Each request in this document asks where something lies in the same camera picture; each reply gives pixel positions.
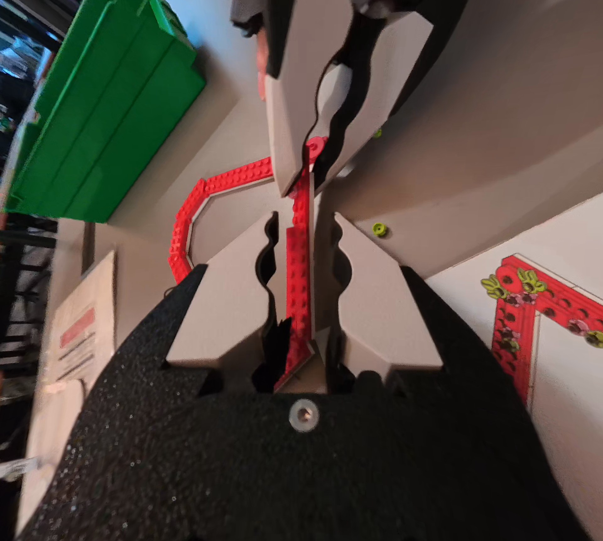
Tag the lego instruction sheet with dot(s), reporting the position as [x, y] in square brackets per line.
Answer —
[570, 418]

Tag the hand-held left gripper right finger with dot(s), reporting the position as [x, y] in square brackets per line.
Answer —
[386, 315]

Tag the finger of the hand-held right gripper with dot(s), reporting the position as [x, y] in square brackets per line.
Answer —
[301, 56]
[395, 61]

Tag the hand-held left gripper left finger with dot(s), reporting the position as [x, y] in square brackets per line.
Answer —
[221, 296]

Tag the green plastic bin stack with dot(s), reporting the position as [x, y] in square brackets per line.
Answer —
[117, 103]

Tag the red curved lego frame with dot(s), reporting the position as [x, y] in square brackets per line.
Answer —
[299, 277]

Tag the person's right hand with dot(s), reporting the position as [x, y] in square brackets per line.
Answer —
[263, 61]

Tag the white paper with red label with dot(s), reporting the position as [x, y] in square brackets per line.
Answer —
[80, 315]

